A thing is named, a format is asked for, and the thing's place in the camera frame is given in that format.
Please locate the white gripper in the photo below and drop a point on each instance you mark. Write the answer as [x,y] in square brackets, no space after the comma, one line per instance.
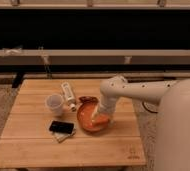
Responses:
[106,105]

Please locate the orange ceramic bowl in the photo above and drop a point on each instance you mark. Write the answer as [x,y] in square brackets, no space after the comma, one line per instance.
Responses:
[90,122]

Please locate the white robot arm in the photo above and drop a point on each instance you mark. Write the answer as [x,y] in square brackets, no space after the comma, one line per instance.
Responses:
[172,147]

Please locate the small brown dish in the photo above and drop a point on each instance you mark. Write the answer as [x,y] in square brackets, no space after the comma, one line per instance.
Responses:
[85,99]

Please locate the white plastic bottle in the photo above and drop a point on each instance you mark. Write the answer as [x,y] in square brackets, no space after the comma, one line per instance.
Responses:
[69,95]

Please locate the black smartphone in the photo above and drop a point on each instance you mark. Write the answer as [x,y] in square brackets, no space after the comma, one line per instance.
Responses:
[61,127]

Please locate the wooden table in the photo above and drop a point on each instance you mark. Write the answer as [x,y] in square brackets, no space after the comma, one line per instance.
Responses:
[34,137]

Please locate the clear plastic measuring cup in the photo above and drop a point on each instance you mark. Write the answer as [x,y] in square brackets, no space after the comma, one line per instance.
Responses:
[56,104]

